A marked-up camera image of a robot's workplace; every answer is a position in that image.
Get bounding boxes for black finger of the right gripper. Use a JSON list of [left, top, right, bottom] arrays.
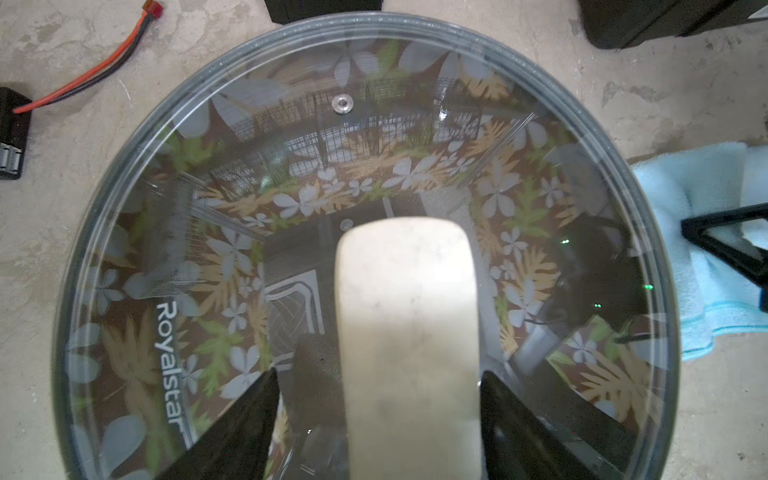
[[681, 203, 767, 312]]

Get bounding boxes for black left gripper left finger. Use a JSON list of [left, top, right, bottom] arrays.
[[159, 369, 280, 479]]

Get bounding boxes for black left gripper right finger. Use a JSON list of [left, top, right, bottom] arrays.
[[480, 371, 597, 479]]

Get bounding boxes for light blue cloth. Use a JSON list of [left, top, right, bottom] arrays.
[[632, 142, 767, 360]]

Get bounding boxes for glass pot lid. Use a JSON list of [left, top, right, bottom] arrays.
[[53, 13, 680, 479]]

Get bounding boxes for black tool case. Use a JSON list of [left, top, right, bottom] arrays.
[[578, 0, 767, 50]]

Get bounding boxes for black parallel charging board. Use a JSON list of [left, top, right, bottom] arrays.
[[0, 87, 31, 180]]

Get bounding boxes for small black box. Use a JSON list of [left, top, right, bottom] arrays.
[[264, 0, 383, 25]]

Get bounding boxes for red black power cable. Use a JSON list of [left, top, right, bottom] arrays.
[[13, 0, 165, 115]]

